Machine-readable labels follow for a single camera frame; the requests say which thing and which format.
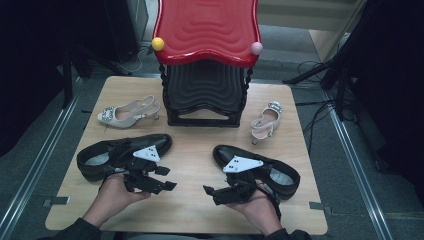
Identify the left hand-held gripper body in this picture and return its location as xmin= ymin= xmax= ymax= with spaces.
xmin=113 ymin=144 xmax=162 ymax=194

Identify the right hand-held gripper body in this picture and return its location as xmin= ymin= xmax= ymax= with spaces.
xmin=222 ymin=155 xmax=264 ymax=204

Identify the black leather shoe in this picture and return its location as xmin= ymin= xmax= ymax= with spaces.
xmin=76 ymin=133 xmax=174 ymax=183
xmin=212 ymin=144 xmax=301 ymax=201

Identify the white jewelled high heel shoe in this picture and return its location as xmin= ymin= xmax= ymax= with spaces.
xmin=96 ymin=95 xmax=162 ymax=129
xmin=250 ymin=100 xmax=284 ymax=145

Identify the red and black shoe rack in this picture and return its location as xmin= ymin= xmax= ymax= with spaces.
xmin=151 ymin=0 xmax=264 ymax=128

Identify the person's right hand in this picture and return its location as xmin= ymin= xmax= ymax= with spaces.
xmin=226 ymin=181 xmax=283 ymax=237

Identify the person's left hand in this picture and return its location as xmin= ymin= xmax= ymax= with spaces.
xmin=83 ymin=173 xmax=151 ymax=229

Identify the grey tape strip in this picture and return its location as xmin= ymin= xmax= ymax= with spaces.
xmin=42 ymin=196 xmax=72 ymax=209
xmin=308 ymin=201 xmax=333 ymax=214

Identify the black tripod stand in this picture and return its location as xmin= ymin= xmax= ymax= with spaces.
xmin=282 ymin=49 xmax=354 ymax=121
xmin=61 ymin=43 xmax=131 ymax=109

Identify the black curtain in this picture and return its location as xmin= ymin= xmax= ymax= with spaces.
xmin=0 ymin=0 xmax=141 ymax=158
xmin=343 ymin=0 xmax=424 ymax=204

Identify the right hand-held gripper cable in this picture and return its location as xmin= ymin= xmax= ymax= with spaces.
xmin=256 ymin=183 xmax=283 ymax=222

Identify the black floor cable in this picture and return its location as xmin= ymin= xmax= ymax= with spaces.
xmin=294 ymin=99 xmax=334 ymax=107
xmin=302 ymin=101 xmax=336 ymax=156

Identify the white floor cable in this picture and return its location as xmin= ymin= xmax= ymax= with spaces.
xmin=116 ymin=44 xmax=155 ymax=75

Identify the metal floor rail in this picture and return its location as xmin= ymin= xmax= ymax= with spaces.
xmin=0 ymin=76 xmax=84 ymax=240
xmin=321 ymin=89 xmax=396 ymax=240

